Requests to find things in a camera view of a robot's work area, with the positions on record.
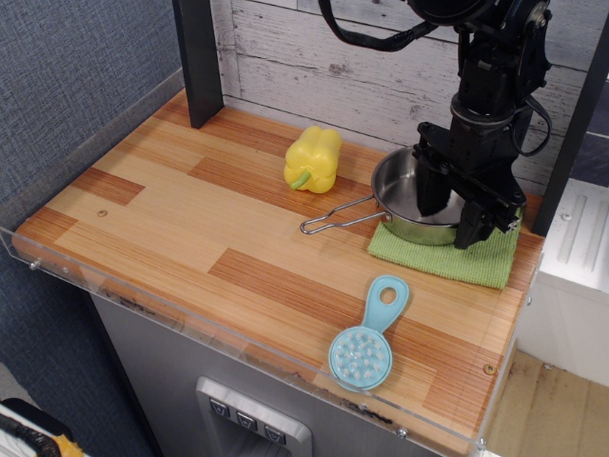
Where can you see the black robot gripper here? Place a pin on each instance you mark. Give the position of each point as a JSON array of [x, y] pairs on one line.
[[474, 158]]

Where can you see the stainless steel pot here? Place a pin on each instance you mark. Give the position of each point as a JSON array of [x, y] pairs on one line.
[[394, 194]]

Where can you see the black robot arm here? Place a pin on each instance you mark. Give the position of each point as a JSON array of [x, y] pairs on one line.
[[502, 62]]

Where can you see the yellow toy bell pepper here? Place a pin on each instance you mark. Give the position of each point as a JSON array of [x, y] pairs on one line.
[[311, 162]]

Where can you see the green knitted cloth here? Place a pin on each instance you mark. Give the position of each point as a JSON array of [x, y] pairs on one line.
[[487, 263]]

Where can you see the white side cabinet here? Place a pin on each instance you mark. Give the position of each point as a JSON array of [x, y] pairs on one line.
[[564, 321]]

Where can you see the light blue scrubbing brush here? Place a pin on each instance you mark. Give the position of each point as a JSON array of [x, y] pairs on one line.
[[360, 358]]

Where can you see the grey toy fridge cabinet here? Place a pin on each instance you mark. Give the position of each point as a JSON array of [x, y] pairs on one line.
[[208, 391]]

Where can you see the clear acrylic table guard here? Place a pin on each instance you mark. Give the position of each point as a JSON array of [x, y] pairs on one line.
[[110, 188]]

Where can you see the yellow object bottom left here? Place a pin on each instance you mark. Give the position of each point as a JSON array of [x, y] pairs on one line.
[[66, 447]]

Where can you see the black right frame post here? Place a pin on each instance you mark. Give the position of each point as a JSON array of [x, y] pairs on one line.
[[584, 151]]

